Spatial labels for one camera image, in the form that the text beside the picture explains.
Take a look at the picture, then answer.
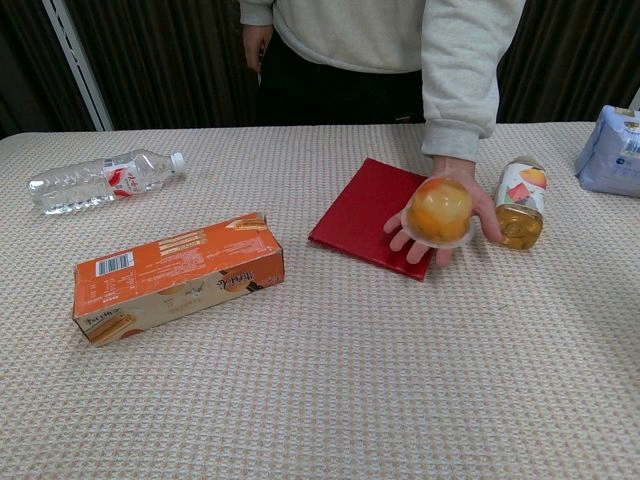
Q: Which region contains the person's hanging hand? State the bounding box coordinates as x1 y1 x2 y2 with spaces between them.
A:
242 22 274 73

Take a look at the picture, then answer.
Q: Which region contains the person's open hand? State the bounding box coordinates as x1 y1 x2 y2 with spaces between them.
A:
383 154 505 268

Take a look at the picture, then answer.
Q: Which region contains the orange fruit jelly cup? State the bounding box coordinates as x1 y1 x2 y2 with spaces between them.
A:
403 175 475 248

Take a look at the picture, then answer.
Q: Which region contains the grey sweatshirt forearm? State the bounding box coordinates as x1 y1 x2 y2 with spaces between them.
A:
420 0 527 163

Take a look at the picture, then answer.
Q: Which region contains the yellow juice bottle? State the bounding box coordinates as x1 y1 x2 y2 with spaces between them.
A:
494 156 550 249

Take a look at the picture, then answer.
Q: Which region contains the person in grey sweatshirt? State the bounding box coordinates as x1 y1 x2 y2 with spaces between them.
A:
0 0 640 136

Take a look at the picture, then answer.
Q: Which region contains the person's torso in sweatshirt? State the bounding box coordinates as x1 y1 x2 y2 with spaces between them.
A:
238 0 426 126

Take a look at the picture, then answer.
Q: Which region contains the red square cloth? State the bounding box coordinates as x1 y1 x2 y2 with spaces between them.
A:
307 157 434 283

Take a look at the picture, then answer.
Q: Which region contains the blue wet wipes pack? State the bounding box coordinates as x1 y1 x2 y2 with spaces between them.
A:
573 104 640 198

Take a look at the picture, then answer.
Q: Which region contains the clear plastic water bottle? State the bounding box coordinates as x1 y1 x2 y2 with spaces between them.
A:
27 148 186 217

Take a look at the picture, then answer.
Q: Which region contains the patterned beige tablecloth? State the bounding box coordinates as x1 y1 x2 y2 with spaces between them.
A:
0 120 640 480

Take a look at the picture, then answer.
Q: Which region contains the orange cardboard snack box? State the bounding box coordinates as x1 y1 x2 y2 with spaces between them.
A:
71 211 288 348

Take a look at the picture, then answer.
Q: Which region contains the white metal rail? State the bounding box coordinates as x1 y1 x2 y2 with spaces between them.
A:
41 0 115 132

